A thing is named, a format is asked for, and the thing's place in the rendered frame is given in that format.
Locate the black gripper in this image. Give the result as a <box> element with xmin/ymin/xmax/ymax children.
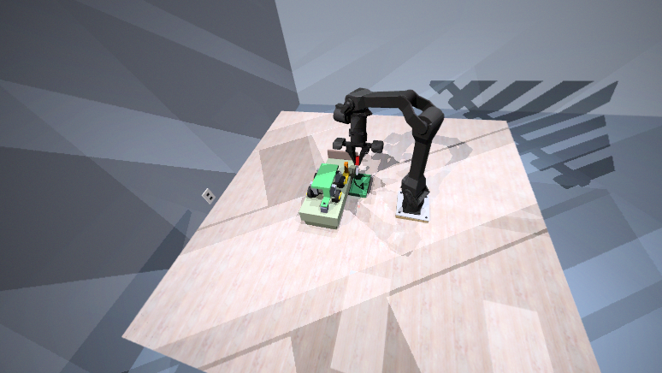
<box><xmin>333</xmin><ymin>128</ymin><xmax>384</xmax><ymax>166</ymax></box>

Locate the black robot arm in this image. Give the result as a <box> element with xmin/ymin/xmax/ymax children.
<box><xmin>333</xmin><ymin>88</ymin><xmax>445</xmax><ymax>216</ymax></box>

